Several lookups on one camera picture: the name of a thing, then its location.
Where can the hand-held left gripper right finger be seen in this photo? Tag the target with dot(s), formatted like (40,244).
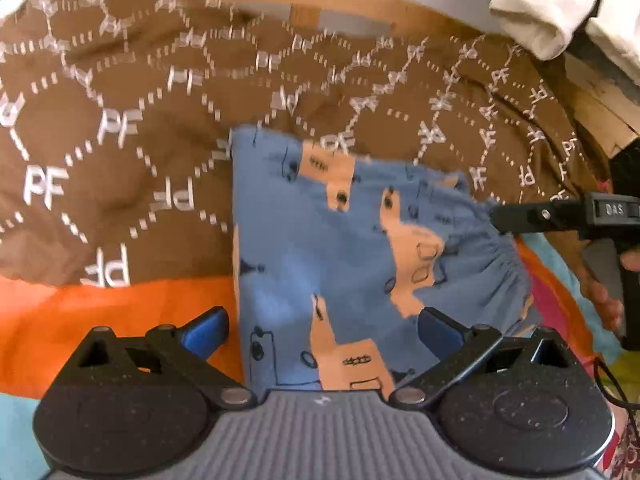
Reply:
(435,330)

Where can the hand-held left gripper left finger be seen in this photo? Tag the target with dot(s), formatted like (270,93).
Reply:
(210,330)

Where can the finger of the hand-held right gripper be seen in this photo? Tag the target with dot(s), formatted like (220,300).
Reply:
(535,216)

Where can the blue printed pants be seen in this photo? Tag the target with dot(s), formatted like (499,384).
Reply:
(300,270)

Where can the person's right hand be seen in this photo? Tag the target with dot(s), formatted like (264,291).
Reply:
(605,310)

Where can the wooden furniture piece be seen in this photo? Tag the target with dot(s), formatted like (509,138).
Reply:
(600,100)

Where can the multicoloured bed sheet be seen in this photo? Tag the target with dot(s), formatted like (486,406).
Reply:
(50,320)

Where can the white cloth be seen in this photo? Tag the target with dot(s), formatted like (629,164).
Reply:
(545,5)

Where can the brown blanket with white print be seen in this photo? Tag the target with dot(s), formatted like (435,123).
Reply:
(125,85)

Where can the wooden bed frame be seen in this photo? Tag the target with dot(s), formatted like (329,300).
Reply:
(350,2)

